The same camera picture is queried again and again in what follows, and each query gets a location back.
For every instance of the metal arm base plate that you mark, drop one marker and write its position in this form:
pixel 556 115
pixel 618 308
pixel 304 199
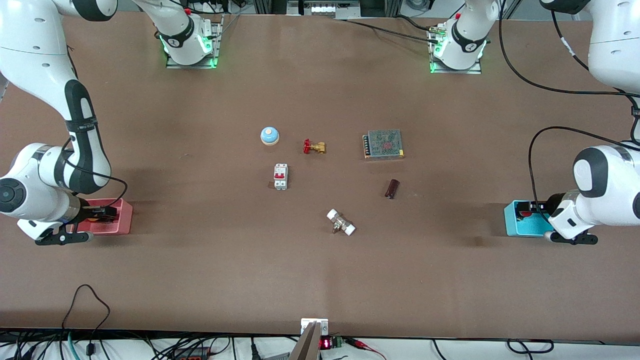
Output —
pixel 475 71
pixel 172 64

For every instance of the brown camera pole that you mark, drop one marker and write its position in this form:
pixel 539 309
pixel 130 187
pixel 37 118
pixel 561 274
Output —
pixel 306 347

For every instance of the red digit display module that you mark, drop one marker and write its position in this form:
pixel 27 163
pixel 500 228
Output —
pixel 326 343

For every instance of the pink plastic bin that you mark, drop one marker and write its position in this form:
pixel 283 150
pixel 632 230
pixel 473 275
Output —
pixel 122 222

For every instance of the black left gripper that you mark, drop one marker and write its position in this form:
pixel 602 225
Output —
pixel 553 204

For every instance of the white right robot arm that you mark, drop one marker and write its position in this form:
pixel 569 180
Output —
pixel 35 60

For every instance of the control box with lights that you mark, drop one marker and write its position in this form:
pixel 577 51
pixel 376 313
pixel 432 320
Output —
pixel 324 7

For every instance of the white circuit breaker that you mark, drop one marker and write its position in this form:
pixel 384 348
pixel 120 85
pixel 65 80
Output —
pixel 280 176

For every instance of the metal fitting white caps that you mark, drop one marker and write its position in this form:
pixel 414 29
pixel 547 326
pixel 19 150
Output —
pixel 341 222

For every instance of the red clip lead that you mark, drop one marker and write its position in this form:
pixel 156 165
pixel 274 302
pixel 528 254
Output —
pixel 365 346

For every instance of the white table edge bracket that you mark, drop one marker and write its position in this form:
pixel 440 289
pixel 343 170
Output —
pixel 314 324

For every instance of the red push button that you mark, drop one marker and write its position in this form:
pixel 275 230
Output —
pixel 525 214

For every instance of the metal mesh power supply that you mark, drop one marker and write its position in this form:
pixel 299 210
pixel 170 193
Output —
pixel 384 144

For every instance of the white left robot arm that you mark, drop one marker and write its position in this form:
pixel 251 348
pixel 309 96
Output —
pixel 615 50

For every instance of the brown cylinder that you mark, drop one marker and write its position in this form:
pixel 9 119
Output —
pixel 392 188

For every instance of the blue desk bell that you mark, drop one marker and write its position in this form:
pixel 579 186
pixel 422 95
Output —
pixel 269 135

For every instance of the blue plastic bin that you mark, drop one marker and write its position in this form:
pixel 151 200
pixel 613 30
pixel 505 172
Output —
pixel 515 227

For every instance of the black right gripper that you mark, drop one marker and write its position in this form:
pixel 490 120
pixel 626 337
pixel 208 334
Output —
pixel 90 213

